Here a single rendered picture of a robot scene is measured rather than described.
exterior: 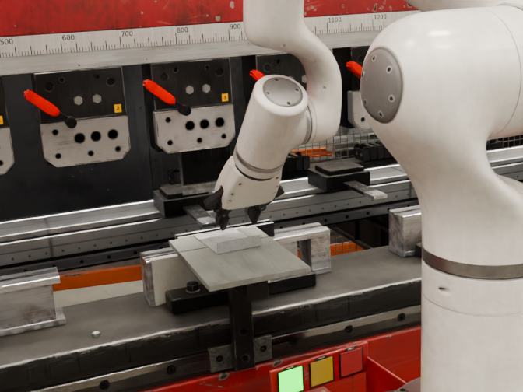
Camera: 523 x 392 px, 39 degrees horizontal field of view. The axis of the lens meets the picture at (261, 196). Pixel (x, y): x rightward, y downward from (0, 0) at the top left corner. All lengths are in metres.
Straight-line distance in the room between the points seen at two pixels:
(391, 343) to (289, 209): 0.44
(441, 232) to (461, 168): 0.08
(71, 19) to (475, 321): 0.87
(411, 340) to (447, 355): 0.84
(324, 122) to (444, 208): 0.48
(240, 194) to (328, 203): 0.63
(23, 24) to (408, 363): 1.00
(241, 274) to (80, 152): 0.36
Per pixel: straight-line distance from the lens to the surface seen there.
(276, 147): 1.11
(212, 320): 1.36
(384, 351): 1.55
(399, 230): 1.63
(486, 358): 0.73
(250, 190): 1.21
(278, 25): 1.05
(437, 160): 0.63
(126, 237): 1.67
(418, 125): 0.61
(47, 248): 1.65
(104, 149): 1.33
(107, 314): 1.44
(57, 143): 1.31
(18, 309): 1.41
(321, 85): 1.13
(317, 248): 1.53
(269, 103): 1.06
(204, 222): 1.49
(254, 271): 1.23
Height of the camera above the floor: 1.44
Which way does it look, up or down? 15 degrees down
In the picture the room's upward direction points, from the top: 3 degrees counter-clockwise
